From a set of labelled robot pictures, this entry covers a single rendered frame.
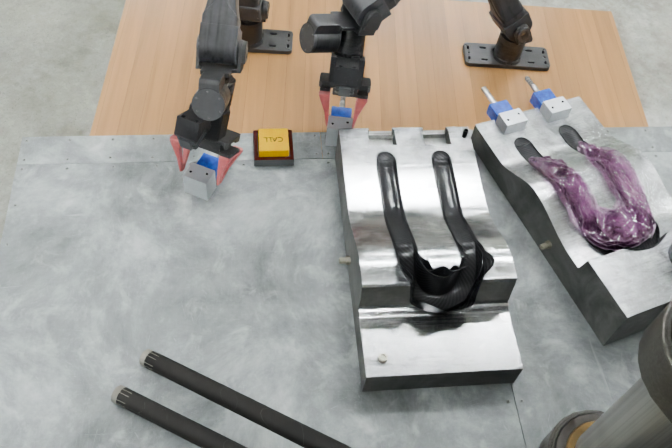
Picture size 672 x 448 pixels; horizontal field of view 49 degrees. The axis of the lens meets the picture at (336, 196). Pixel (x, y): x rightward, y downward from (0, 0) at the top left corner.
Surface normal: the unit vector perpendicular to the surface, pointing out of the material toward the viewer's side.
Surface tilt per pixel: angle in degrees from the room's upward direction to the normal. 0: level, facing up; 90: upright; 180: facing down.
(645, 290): 0
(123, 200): 0
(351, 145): 0
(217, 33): 39
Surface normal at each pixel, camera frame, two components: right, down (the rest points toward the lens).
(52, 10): 0.08, -0.59
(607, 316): -0.92, 0.26
